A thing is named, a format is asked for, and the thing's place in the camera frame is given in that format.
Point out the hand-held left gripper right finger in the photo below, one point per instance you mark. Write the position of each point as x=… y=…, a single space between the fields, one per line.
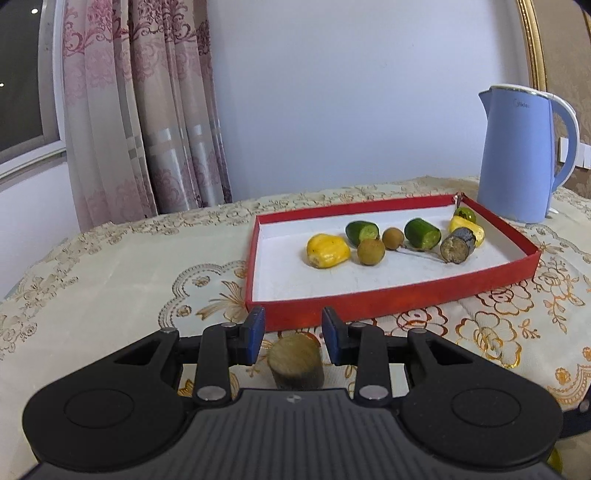
x=332 y=337

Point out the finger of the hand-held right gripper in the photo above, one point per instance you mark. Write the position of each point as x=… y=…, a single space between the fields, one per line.
x=577 y=424

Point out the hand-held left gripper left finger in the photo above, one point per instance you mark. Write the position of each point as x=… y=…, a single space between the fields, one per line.
x=251 y=337

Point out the pale brown sugarcane piece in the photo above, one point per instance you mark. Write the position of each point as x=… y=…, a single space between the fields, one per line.
x=295 y=362

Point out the red cardboard tray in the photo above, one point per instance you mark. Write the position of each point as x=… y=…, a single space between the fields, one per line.
x=286 y=272

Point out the large brown longan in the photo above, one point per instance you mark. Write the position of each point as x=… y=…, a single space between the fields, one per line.
x=371 y=252

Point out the short green cucumber piece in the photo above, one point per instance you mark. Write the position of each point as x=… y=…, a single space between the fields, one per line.
x=360 y=232

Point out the small brown longan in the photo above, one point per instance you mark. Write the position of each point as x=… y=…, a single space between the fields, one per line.
x=393 y=238

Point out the long green cucumber piece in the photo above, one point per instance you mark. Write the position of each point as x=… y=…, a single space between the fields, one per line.
x=421 y=233

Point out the dark-skinned sugarcane piece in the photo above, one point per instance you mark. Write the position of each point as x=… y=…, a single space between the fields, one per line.
x=457 y=247

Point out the small green round fruit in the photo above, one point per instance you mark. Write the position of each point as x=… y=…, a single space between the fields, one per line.
x=465 y=215

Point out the small yellow jackfruit piece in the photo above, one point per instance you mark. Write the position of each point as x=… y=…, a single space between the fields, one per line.
x=327 y=251

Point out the thin brown twig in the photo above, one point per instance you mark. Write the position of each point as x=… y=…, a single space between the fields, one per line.
x=422 y=255

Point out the large yellow jackfruit piece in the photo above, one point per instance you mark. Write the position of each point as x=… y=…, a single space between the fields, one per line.
x=478 y=234

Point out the pink floral curtain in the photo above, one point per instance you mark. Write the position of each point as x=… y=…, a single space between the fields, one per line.
x=147 y=115

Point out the blue electric kettle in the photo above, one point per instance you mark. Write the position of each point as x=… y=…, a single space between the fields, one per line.
x=515 y=161

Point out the white wall switch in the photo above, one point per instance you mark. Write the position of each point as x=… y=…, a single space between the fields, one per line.
x=585 y=154

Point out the window with white frame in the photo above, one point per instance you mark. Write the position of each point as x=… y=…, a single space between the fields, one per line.
x=21 y=83

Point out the gold ornate frame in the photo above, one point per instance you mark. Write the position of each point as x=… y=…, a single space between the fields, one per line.
x=533 y=41

